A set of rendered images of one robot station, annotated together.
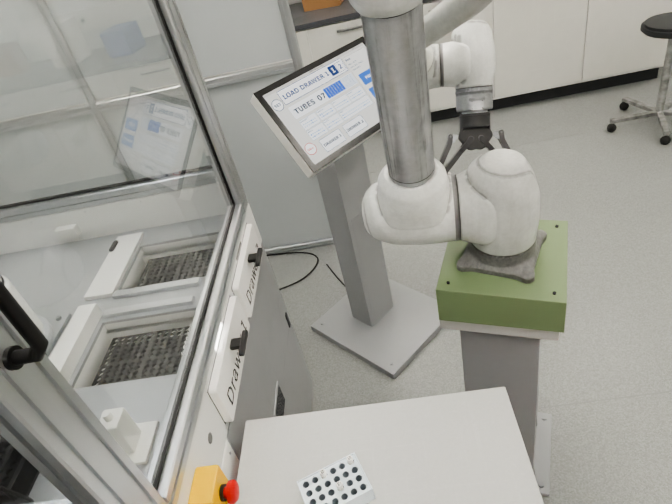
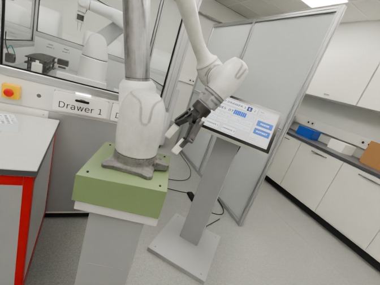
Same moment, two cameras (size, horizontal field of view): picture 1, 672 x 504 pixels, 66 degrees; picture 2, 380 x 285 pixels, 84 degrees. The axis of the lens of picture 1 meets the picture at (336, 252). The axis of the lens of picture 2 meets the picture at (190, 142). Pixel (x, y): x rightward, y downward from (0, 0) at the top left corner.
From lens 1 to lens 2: 136 cm
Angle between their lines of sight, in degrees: 50
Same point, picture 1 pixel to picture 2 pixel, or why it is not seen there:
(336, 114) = (227, 119)
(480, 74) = (212, 80)
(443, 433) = (16, 149)
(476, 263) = not seen: hidden behind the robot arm
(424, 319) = (190, 262)
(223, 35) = (268, 104)
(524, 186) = (128, 102)
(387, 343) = (169, 243)
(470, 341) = not seen: hidden behind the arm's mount
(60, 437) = not seen: outside the picture
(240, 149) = (241, 150)
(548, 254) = (128, 177)
